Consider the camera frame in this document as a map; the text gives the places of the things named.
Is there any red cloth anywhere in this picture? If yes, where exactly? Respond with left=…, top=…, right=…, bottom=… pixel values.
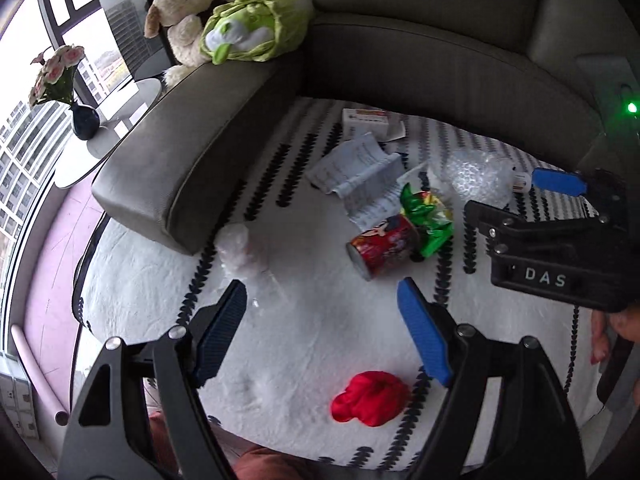
left=330, top=371, right=412, bottom=427

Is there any small white bottle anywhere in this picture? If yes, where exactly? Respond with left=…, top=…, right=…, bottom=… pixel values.
left=510, top=162, right=533, bottom=193

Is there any person's right hand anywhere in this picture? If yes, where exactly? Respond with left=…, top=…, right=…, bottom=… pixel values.
left=590, top=306, right=640, bottom=366

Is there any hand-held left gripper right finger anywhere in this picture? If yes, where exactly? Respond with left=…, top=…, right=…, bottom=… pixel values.
left=396, top=277, right=586, bottom=480

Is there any white leaf-patterned blanket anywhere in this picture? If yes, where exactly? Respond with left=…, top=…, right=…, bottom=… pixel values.
left=72, top=97, right=621, bottom=471

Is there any green foil snack wrapper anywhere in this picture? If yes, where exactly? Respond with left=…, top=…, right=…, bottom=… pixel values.
left=400, top=183, right=455, bottom=261

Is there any red drink can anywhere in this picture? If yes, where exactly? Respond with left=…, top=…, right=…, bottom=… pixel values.
left=346, top=214, right=418, bottom=281

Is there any green cabbage plush toy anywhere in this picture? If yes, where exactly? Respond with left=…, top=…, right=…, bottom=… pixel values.
left=199, top=0, right=315, bottom=65

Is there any clear bubble wrap bag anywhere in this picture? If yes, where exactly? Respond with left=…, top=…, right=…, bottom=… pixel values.
left=445, top=151, right=516, bottom=208

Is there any crumpled clear plastic bag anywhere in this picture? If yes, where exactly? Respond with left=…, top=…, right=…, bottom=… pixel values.
left=215, top=222, right=271, bottom=281

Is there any small white cardboard box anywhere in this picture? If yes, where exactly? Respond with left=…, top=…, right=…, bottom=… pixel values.
left=342, top=108, right=406, bottom=142

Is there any pink foam roll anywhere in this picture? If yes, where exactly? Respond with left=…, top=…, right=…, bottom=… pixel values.
left=11, top=325, right=69, bottom=427

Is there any cream plush dog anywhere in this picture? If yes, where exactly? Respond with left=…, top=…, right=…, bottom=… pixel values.
left=144, top=0, right=223, bottom=86

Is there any pink flower bouquet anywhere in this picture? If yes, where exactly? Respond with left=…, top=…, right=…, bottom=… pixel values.
left=29, top=45, right=86, bottom=108

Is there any grey leather sofa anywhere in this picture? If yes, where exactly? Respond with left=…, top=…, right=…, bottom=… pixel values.
left=91, top=0, right=640, bottom=256

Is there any folded printed paper leaflet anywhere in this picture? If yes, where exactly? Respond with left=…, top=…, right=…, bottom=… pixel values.
left=306, top=132, right=416, bottom=228

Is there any dark blue vase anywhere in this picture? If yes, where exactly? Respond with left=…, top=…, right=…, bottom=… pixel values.
left=71, top=104, right=101, bottom=141

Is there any round white side table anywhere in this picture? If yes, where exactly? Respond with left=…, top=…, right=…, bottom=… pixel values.
left=54, top=78, right=163, bottom=190

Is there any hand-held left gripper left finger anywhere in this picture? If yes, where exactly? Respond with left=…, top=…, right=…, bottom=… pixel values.
left=59, top=280, right=248, bottom=480

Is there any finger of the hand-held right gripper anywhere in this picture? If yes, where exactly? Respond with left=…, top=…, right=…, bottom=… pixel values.
left=531, top=166, right=628, bottom=221
left=463, top=199, right=603, bottom=261

